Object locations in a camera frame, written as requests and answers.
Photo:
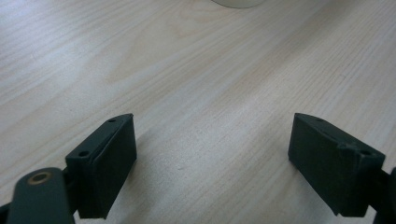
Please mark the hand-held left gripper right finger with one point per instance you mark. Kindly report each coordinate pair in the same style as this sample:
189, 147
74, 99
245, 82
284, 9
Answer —
333, 168

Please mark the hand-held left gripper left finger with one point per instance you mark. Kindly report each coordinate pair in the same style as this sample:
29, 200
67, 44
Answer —
102, 174

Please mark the cream square bin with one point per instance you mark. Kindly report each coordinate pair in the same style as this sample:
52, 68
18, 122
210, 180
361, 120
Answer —
238, 3

